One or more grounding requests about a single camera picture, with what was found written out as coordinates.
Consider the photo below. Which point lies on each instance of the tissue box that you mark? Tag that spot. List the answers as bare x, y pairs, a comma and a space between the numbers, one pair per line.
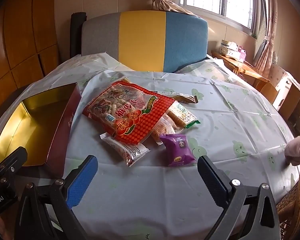
229, 49

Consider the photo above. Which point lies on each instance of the white cloud pattern tablecloth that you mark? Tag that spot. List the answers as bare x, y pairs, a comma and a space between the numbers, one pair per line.
238, 129

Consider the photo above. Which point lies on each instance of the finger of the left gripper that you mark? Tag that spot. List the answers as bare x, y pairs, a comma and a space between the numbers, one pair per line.
13, 163

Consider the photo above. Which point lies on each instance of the green cracker packet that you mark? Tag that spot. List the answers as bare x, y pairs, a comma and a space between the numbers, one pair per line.
182, 116

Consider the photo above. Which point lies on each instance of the wooden side table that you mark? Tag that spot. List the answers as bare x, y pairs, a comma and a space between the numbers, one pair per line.
242, 69

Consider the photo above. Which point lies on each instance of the cardboard box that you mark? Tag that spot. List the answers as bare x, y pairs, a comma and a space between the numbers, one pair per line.
282, 91

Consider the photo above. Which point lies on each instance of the brown snack bar packet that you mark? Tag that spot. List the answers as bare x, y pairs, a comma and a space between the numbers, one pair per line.
184, 98

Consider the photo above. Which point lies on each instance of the wicker chair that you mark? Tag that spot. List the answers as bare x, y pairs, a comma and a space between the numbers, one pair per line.
289, 213

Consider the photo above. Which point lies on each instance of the grey yellow blue chair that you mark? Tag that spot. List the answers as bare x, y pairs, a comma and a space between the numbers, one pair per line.
143, 40

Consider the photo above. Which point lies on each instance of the clear orange cake packet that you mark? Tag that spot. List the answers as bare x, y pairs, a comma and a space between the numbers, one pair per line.
165, 125

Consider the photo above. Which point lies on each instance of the pink small box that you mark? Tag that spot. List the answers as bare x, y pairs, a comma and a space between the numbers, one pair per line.
242, 54

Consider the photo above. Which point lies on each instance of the white red snack packet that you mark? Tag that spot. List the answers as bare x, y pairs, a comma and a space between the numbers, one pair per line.
129, 153

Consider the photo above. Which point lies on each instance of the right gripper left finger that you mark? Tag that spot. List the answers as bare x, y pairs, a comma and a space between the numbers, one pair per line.
67, 193

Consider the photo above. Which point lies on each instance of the purple snack packet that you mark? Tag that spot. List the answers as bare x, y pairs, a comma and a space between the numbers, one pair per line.
177, 149

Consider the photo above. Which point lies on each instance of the gold red tin box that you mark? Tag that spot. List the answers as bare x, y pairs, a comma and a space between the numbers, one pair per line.
41, 124

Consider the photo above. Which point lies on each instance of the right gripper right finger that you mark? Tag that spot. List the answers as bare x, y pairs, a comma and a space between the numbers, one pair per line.
225, 194

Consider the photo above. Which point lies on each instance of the large red snack bag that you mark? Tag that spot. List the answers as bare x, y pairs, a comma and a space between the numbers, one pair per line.
128, 112

